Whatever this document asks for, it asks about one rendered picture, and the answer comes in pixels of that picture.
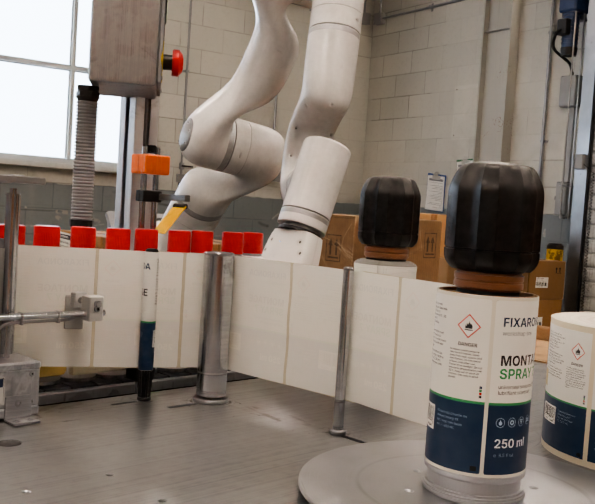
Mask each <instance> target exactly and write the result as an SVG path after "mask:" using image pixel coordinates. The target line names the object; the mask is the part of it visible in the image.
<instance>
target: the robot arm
mask: <svg viewBox="0 0 595 504"><path fill-rule="evenodd" d="M252 1H253V5H254V8H255V13H256V24H255V29H254V33H253V35H252V38H251V40H250V43H249V45H248V48H247V50H246V52H245V55H244V57H243V59H242V62H241V64H240V66H239V68H238V70H237V71H236V73H235V75H234V76H233V78H232V79H231V80H230V81H229V82H228V83H227V84H226V85H225V86H224V87H223V88H222V89H221V90H220V91H218V92H217V93H216V94H214V95H213V96H212V97H211V98H209V99H208V100H207V101H206V102H204V103H203V104H202V105H201V106H200V107H199V108H197V109H196V110H195V111H194V112H193V113H192V114H191V115H190V117H189V118H188V119H187V121H186V122H185V124H184V125H183V128H182V131H181V134H180V137H179V144H180V150H181V153H182V155H183V156H184V158H185V159H186V160H188V161H189V162H190V163H192V164H194V165H196V166H199V167H197V168H195V169H192V170H190V171H189V172H188V173H187V174H186V175H185V176H184V178H183V179H182V181H181V183H180V185H179V187H178V189H177V190H176V192H175V194H176V195H190V202H183V201H171V202H170V204H169V206H168V208H167V210H166V212H165V214H164V216H163V218H164V217H165V216H166V215H167V213H168V212H169V211H170V210H171V209H172V207H173V204H174V203H180V204H187V205H188V208H187V209H185V210H184V211H183V212H182V213H181V215H180V216H179V217H178V218H177V220H176V221H175V222H174V223H173V225H172V226H171V227H170V228H169V230H187V231H190V232H191V234H192V230H203V231H212V232H214V230H215V228H216V226H217V225H218V223H219V221H220V220H221V218H222V216H223V215H224V213H225V211H226V209H227V208H228V206H229V205H230V203H231V202H232V201H233V200H235V199H237V198H240V197H242V196H244V195H247V194H249V193H251V192H254V191H256V190H258V189H260V188H262V187H264V186H265V185H267V184H268V183H270V182H271V181H272V180H274V179H275V178H276V177H277V176H278V174H279V173H280V171H281V177H280V193H281V197H282V200H283V205H282V208H281V211H280V214H279V217H278V220H277V222H278V223H279V226H278V228H275V229H274V231H273V232H272V234H271V236H270V238H269V239H268V242H267V244H266V246H265V248H264V250H263V254H262V256H263V257H264V258H265V259H266V260H274V261H283V262H291V263H299V264H308V265H316V266H318V265H319V261H320V256H321V250H322V241H323V240H322V239H321V238H323V237H325V235H326V232H327V229H328V225H329V222H330V219H331V216H332V213H333V210H334V206H335V203H336V200H337V197H338V194H339V191H340V188H341V185H342V181H343V178H344V175H345V172H346V169H347V166H348V163H349V160H350V156H351V153H350V151H349V149H348V148H347V147H345V146H344V145H343V144H341V143H339V142H337V141H335V140H332V139H333V137H334V134H335V132H336V130H337V128H338V126H339V124H340V122H341V120H342V118H343V117H344V115H345V114H346V112H347V110H348V108H349V106H350V103H351V99H352V94H353V88H354V81H355V73H356V65H357V58H358V50H359V42H360V33H361V25H362V17H363V8H364V0H252ZM291 3H294V4H298V5H301V6H303V7H306V8H309V9H311V17H310V25H309V33H308V41H307V49H306V58H305V66H304V75H303V84H302V91H301V95H300V98H299V101H298V103H297V106H296V108H295V111H294V113H293V116H292V119H291V122H290V125H289V128H288V132H287V136H286V140H285V142H284V140H283V138H282V136H281V135H280V134H279V133H278V132H276V131H275V130H273V129H271V128H269V127H266V126H263V125H260V124H256V123H252V122H249V121H245V120H241V119H237V118H239V117H240V116H242V115H243V114H245V113H247V112H249V111H252V110H254V109H257V108H259V107H262V106H264V105H265V104H267V103H269V102H270V101H271V100H273V99H274V98H275V97H276V96H277V94H278V93H279V92H280V91H281V89H282V88H283V86H284V84H285V83H286V81H287V79H288V77H289V75H290V73H291V71H292V69H293V66H294V64H295V62H296V60H297V57H298V53H299V42H298V39H297V36H296V33H295V31H294V29H293V27H292V26H291V24H290V22H289V20H288V18H287V16H286V9H287V7H288V5H290V4H291ZM163 218H162V219H161V221H162V220H163ZM161 221H157V224H156V227H157V226H158V224H159V223H160V222H161ZM169 230H168V231H169ZM168 231H167V232H166V233H165V234H159V233H158V250H159V251H163V252H167V244H168Z"/></svg>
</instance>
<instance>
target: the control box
mask: <svg viewBox="0 0 595 504"><path fill-rule="evenodd" d="M165 4H166V0H92V6H91V26H90V45H89V65H88V79H89V81H90V83H91V85H92V86H98V87H99V93H100V95H104V96H115V97H128V98H130V97H135V96H136V97H143V98H148V99H155V98H156V96H160V93H161V92H162V89H161V83H162V78H163V76H162V71H163V53H164V22H165Z"/></svg>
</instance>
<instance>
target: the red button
mask: <svg viewBox="0 0 595 504"><path fill-rule="evenodd" d="M183 63H184V58H183V54H182V53H181V51H180V50H176V49H174V50H173V54H172V55H168V54H163V70H171V71H172V72H171V76H175V77H178V76H179V75H180V74H181V73H182V70H183Z"/></svg>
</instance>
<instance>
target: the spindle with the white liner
mask: <svg viewBox="0 0 595 504"><path fill-rule="evenodd" d="M420 206H421V194H420V190H419V187H418V185H417V183H416V182H415V181H414V180H412V179H409V178H405V177H397V176H374V177H370V178H368V179H367V180H366V182H365V184H364V186H363V188H362V190H361V195H360V209H359V223H358V230H359V231H358V239H359V241H360V242H361V243H362V244H367V245H366V246H365V247H364V250H365V251H364V255H365V257H366V258H360V259H357V260H355V262H354V271H359V272H363V271H367V272H373V273H380V274H386V275H392V276H398V277H404V278H411V279H416V273H417V266H416V264H414V263H413V262H411V261H406V259H407V258H408V253H409V249H407V248H406V247H413V246H415V244H416V243H417V241H418V234H419V220H420Z"/></svg>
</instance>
